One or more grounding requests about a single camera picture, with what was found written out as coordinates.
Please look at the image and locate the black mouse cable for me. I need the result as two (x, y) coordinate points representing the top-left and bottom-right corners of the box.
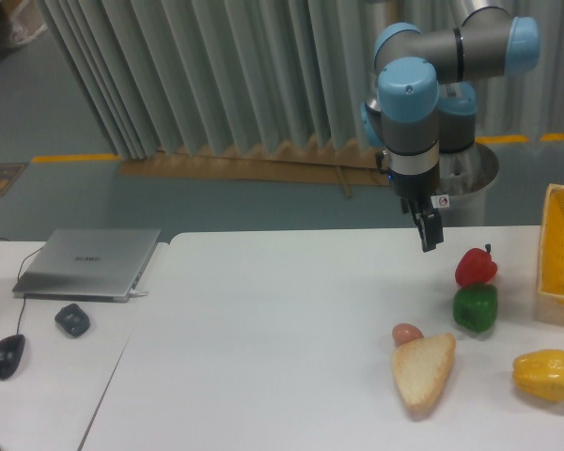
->
(0, 237), (46, 337)

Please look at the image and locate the green bell pepper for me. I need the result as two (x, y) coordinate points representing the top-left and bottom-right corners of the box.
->
(453, 283), (498, 333)

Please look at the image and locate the black computer mouse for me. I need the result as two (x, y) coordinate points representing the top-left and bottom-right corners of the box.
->
(0, 334), (25, 381)

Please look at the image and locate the brown cardboard sheet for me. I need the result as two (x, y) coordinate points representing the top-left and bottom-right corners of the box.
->
(118, 136), (389, 197)

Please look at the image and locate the triangular toast slice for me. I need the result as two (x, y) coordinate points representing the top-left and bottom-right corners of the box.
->
(391, 333), (457, 414)

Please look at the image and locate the small black case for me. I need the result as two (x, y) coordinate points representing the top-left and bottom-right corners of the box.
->
(55, 303), (91, 338)

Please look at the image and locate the brown egg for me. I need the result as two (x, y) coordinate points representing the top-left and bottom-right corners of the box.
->
(391, 323), (424, 347)

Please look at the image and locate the pale green pleated curtain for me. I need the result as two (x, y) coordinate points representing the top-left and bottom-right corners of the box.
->
(39, 1), (564, 159)

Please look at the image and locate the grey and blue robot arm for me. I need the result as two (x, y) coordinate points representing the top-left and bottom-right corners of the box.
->
(361, 1), (541, 252)

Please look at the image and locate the silver closed laptop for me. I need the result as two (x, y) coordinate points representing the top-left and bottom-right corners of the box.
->
(12, 228), (161, 302)

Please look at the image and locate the yellow woven basket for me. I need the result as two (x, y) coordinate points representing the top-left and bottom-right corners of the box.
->
(537, 183), (564, 305)

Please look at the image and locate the red bell pepper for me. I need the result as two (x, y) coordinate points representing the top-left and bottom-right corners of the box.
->
(455, 243), (498, 288)

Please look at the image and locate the yellow bell pepper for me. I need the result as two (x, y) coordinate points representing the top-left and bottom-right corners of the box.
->
(511, 349), (564, 402)

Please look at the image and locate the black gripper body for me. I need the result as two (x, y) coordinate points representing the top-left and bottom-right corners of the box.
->
(375, 148), (444, 214)

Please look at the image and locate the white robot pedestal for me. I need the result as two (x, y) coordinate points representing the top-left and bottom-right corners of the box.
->
(436, 143), (499, 227)

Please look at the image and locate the white laptop plug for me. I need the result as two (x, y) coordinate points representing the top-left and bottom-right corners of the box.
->
(129, 289), (149, 298)

